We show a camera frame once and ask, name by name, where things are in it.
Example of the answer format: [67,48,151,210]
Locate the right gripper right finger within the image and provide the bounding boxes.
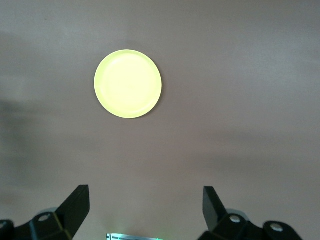
[199,186,264,240]

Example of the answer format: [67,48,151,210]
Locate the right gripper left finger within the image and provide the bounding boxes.
[15,185,91,240]

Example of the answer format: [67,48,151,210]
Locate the yellow round plate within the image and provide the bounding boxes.
[94,49,163,120]

